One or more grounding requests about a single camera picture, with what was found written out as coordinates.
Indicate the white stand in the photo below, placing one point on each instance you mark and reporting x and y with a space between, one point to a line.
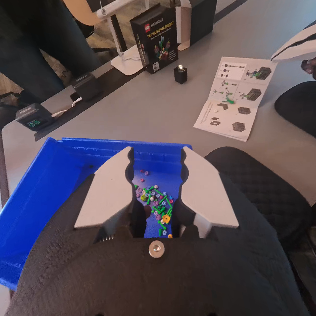
184 29

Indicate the black rectangular box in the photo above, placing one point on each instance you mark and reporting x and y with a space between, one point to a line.
203 22

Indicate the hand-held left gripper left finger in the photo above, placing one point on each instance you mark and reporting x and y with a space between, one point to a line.
106 192

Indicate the white desk lamp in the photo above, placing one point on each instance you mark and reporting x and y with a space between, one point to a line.
128 61

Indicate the black lego box brick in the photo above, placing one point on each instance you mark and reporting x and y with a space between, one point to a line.
180 76

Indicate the green lego stem piece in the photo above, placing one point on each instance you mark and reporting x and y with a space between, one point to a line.
228 100

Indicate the blue plastic bin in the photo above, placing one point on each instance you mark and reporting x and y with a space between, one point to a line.
37 197

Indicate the black quilted pad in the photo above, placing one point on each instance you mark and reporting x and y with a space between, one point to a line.
298 111
259 187

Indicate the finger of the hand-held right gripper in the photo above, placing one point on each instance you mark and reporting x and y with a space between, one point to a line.
306 34
296 54

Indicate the pile of small lego pieces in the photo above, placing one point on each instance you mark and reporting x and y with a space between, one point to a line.
158 197

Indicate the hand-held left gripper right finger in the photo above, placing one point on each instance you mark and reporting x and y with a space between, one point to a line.
209 192

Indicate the black lego set box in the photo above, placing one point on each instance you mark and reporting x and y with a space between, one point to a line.
158 37

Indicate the charger box with green lights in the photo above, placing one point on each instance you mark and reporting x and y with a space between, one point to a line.
32 116

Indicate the dark grey charger box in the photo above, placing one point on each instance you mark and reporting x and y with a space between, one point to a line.
86 86

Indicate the person's right hand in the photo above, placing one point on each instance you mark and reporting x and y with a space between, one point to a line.
310 68

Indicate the lego instruction booklet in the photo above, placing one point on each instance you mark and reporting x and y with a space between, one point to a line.
237 123

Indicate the yellow lego flower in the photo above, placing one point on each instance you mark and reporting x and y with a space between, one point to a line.
166 219

